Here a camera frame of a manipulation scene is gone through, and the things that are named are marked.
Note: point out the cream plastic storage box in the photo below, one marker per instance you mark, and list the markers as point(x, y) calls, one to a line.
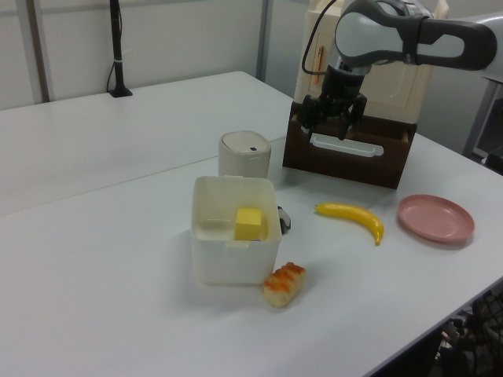
point(393, 86)

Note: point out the small panda figurine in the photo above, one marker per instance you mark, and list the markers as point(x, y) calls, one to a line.
point(285, 222)

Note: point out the yellow toy banana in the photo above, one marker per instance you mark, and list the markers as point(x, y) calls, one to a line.
point(353, 212)

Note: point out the grey metal cabinet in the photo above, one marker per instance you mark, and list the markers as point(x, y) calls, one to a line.
point(485, 118)

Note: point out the black office chair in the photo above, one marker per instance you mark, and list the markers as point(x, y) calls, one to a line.
point(483, 337)

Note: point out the white plastic box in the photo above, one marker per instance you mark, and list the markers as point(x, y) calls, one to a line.
point(232, 263)

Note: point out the yellow cube block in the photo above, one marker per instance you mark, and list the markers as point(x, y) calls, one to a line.
point(247, 225)

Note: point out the small beige lidded bin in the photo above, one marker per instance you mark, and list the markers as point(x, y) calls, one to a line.
point(243, 157)

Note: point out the toy bread with orange glaze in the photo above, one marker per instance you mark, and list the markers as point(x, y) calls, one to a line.
point(283, 284)

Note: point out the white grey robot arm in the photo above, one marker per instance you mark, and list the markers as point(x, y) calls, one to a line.
point(444, 35)

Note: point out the orange box latch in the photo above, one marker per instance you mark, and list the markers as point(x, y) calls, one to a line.
point(318, 63)

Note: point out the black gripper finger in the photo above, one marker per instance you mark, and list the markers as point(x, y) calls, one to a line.
point(355, 112)
point(311, 114)

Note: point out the dark wooden cabinet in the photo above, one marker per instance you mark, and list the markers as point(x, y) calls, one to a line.
point(397, 119)

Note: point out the pink plastic plate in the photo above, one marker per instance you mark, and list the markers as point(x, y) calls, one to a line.
point(434, 218)

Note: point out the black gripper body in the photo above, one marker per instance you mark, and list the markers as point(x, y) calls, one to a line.
point(342, 88)

